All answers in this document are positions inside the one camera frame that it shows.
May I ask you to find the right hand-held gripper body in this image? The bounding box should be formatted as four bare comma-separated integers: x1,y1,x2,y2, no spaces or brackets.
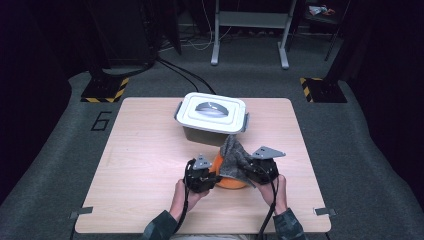
248,145,287,186

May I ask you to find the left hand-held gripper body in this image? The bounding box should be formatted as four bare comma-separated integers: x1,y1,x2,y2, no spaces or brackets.
184,153,219,194

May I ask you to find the grey fluffy cloth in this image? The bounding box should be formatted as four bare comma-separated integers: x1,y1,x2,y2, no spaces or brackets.
219,134,257,188

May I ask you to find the orange plush toy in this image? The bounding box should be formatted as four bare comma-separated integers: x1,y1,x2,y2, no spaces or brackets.
209,151,249,190

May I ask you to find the grey transparent storage box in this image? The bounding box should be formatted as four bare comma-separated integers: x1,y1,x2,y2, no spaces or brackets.
173,99,250,148

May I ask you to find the person's left hand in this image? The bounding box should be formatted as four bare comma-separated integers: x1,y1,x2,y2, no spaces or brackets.
169,179,210,221

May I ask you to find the person's right hand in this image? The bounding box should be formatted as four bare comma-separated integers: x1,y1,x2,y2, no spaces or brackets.
256,173,288,216

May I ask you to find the grey tape piece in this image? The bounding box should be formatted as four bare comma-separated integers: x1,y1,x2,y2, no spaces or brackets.
313,207,337,217
69,206,94,220

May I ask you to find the black tripod stand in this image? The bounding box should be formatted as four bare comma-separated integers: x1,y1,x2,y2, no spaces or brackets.
324,0,351,63

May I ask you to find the dark cabinet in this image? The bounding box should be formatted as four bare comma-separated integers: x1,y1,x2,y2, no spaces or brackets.
84,0,158,68

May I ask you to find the colourful small item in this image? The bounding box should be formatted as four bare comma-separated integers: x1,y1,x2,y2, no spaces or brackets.
308,4,336,17

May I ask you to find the left hand-held gripper black cable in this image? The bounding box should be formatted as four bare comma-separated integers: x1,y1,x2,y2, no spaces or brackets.
173,159,196,234

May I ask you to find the hand-held gripper black cable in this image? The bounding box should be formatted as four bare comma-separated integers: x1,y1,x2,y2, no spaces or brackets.
173,159,196,234
258,166,279,240

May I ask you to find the right hand-held gripper black cable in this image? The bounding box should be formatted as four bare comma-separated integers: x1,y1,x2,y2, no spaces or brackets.
258,166,279,240

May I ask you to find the black yellow striped base plate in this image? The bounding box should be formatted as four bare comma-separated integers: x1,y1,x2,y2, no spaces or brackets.
299,77,348,104
80,77,130,104

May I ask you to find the black floor cable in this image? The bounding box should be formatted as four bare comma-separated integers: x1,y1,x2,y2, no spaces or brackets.
156,57,217,95
159,61,201,94

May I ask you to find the white cable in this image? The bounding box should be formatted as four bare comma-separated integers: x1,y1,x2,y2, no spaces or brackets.
186,0,233,52

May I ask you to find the white metal desk frame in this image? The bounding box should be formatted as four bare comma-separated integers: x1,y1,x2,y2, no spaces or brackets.
210,0,298,70

